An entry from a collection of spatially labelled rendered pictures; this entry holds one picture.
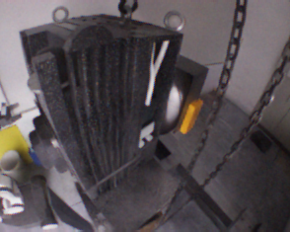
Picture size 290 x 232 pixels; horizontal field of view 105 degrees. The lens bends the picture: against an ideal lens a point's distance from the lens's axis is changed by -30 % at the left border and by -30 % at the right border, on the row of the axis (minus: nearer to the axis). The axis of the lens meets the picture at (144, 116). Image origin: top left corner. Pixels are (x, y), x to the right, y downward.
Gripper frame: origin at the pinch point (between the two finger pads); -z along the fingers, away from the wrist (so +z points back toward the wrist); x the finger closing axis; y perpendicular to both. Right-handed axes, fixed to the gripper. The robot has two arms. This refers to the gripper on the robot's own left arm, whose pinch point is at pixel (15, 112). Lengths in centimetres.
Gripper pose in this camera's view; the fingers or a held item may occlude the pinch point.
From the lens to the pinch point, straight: 87.2
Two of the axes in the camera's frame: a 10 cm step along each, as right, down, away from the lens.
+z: -7.1, 4.1, -5.7
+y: 1.1, -7.3, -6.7
